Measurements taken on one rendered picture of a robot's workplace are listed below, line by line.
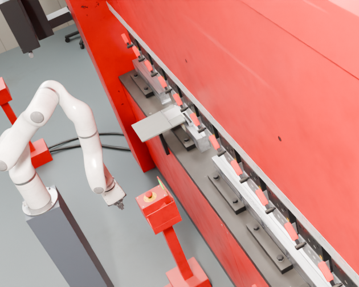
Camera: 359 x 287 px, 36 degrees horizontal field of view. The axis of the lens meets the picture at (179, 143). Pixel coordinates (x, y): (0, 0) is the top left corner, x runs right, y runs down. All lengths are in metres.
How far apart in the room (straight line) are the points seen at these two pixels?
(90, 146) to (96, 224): 1.71
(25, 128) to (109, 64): 1.40
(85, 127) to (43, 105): 0.20
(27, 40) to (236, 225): 1.90
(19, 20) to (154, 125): 1.17
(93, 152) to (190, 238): 1.44
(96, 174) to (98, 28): 1.40
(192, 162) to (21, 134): 0.92
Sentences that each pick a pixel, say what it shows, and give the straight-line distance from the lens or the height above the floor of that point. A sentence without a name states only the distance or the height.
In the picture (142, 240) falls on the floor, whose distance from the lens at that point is 3.89.
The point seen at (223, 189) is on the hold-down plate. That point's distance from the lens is 2.72.
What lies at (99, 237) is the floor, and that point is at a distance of 4.05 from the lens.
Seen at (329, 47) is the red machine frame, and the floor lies 2.19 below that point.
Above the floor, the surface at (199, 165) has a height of 0.88.
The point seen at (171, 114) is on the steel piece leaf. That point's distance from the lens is 3.11.
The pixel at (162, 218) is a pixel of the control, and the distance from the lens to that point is 2.92.
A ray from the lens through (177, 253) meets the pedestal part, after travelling 3.24.
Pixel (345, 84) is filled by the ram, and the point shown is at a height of 2.10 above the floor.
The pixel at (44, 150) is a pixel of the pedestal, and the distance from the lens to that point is 4.86.
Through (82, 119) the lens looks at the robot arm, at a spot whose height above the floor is 1.52.
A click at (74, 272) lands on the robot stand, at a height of 0.52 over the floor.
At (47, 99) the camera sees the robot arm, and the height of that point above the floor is 1.64.
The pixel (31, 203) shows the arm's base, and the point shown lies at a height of 1.06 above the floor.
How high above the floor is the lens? 2.81
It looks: 39 degrees down
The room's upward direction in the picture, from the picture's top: 20 degrees counter-clockwise
